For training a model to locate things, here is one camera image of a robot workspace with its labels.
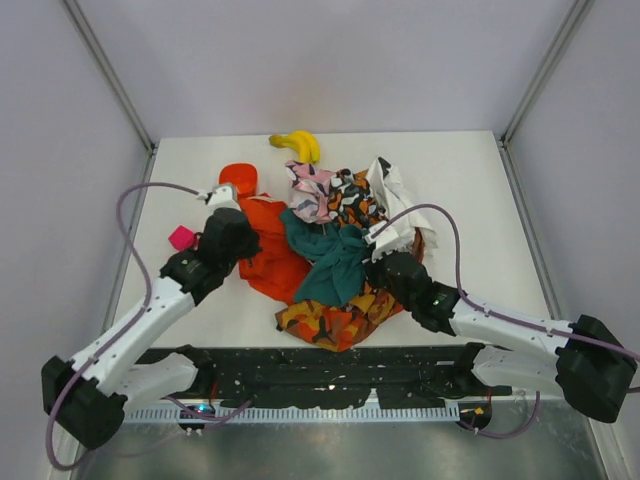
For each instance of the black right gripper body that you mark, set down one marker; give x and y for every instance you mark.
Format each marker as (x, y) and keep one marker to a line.
(382, 267)

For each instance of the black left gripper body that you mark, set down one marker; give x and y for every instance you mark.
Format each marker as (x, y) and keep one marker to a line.
(240, 236)

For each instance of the orange brown camouflage cloth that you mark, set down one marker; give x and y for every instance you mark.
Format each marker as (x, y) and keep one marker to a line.
(339, 328)

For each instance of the teal cloth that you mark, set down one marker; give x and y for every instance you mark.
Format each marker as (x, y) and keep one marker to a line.
(335, 254)

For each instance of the white cloth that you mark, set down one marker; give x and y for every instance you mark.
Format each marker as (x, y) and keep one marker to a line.
(391, 195)

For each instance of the black orange patterned cloth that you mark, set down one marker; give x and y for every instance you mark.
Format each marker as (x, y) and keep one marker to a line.
(351, 200)

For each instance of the pink patterned cloth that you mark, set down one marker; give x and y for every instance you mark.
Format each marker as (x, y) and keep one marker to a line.
(309, 191)

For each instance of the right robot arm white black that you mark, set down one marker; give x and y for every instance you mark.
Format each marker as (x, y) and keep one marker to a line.
(580, 360)

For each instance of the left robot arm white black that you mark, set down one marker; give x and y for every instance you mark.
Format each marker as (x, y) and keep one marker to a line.
(90, 394)

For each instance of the pink cube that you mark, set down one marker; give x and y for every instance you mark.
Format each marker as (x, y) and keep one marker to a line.
(183, 238)

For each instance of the orange plastic bowl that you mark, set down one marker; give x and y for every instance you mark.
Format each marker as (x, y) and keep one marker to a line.
(243, 176)

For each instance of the yellow banana bunch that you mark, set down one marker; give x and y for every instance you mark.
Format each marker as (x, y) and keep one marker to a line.
(302, 142)

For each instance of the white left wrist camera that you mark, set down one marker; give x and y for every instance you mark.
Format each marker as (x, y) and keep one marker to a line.
(221, 196)

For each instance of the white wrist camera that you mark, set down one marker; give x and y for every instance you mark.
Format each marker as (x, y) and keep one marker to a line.
(221, 196)
(384, 240)

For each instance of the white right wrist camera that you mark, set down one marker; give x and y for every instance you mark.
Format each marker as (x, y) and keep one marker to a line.
(384, 240)

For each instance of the grey slotted cable duct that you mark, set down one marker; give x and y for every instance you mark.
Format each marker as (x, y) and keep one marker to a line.
(370, 412)

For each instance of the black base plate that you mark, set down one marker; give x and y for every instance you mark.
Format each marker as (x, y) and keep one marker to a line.
(306, 378)

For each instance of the left aluminium frame post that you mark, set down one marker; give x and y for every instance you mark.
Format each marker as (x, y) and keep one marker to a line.
(100, 57)

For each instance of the aluminium frame post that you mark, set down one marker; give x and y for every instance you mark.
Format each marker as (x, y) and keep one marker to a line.
(560, 42)
(100, 57)

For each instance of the right aluminium frame post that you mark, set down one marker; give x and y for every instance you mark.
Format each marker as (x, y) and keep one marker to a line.
(560, 42)

